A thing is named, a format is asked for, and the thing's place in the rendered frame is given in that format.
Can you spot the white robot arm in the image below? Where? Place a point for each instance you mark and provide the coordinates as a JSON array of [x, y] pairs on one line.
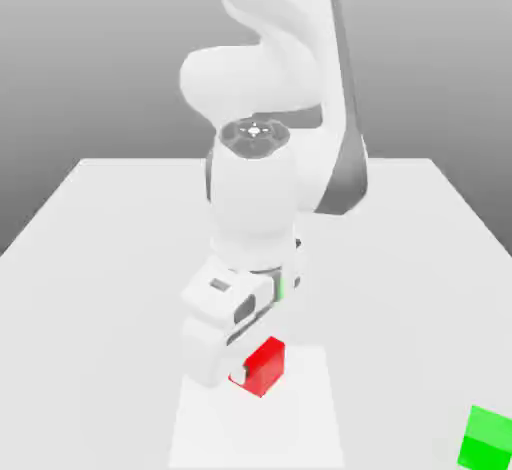
[[256, 182]]

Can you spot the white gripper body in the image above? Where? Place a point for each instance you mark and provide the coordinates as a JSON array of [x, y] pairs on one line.
[[206, 354]]

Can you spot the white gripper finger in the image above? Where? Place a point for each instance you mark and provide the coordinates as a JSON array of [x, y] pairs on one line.
[[237, 375]]

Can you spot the small red cube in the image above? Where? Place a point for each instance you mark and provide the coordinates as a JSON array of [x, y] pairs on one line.
[[266, 366]]

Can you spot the small green cube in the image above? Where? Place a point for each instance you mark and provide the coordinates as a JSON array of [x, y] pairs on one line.
[[486, 440]]

